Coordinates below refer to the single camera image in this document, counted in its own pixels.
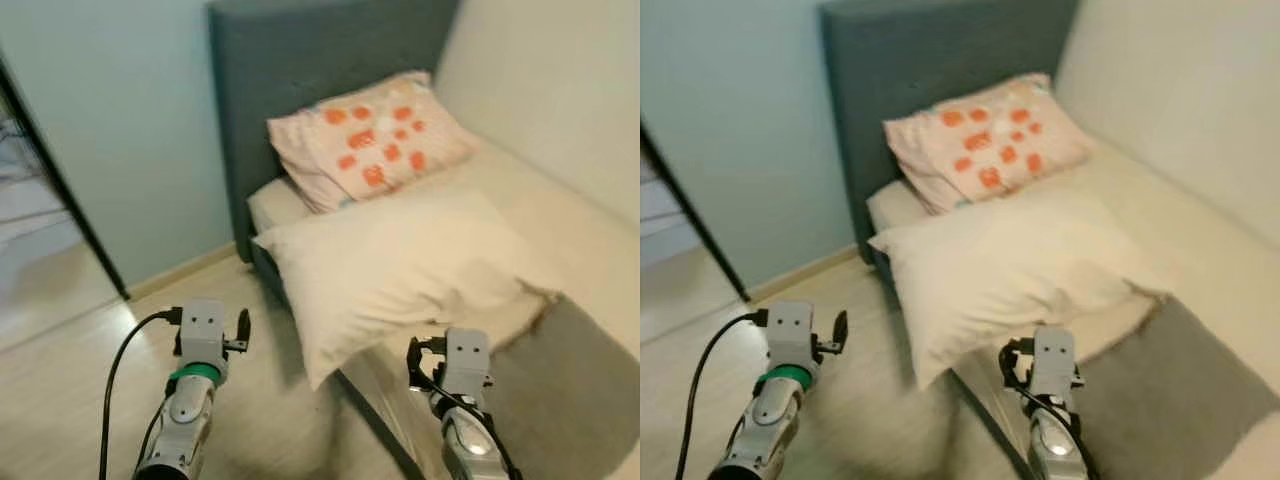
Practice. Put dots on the plain cream pillow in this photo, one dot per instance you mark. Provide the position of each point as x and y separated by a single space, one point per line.
1010 270
400 270

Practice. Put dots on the pink pillow with orange print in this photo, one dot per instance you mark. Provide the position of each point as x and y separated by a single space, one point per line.
370 140
985 140

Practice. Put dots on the cream bed mattress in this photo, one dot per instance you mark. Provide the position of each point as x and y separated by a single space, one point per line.
1200 230
580 220

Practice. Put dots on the grey upholstered headboard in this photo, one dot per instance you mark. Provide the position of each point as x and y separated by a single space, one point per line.
300 50
900 50

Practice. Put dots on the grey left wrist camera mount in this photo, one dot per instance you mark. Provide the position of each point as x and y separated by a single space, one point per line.
203 325
790 325

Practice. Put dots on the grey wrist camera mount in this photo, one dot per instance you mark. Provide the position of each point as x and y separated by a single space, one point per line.
790 325
1052 355
467 355
203 325

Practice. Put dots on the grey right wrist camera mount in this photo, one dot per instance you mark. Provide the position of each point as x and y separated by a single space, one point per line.
467 355
1052 355

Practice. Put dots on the dark grey bed frame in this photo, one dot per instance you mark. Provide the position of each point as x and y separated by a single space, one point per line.
990 425
380 425

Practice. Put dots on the black door frame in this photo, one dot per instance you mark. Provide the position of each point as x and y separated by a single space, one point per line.
60 170
700 220

